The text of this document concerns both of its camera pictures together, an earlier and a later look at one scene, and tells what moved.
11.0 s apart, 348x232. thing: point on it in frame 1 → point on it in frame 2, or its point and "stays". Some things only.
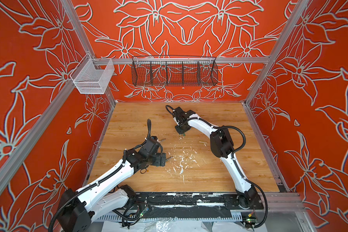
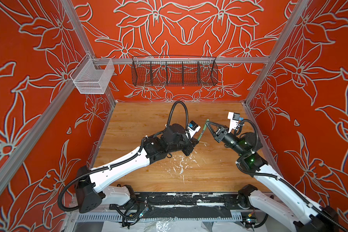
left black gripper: [158, 162] → [191, 146]
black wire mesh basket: [170, 71] stays
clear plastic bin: [92, 76] stays
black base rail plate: [192, 201] stays
